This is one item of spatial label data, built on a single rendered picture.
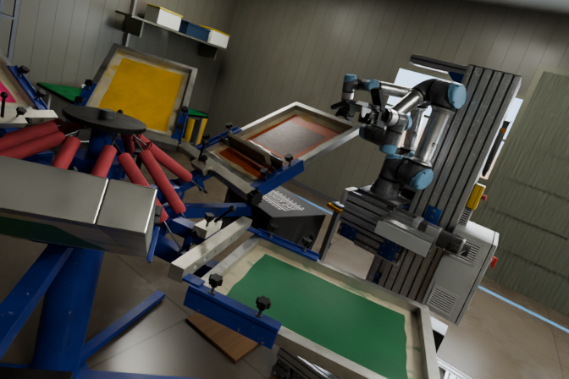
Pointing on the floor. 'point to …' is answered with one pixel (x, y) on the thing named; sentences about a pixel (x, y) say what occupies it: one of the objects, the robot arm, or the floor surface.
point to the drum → (192, 129)
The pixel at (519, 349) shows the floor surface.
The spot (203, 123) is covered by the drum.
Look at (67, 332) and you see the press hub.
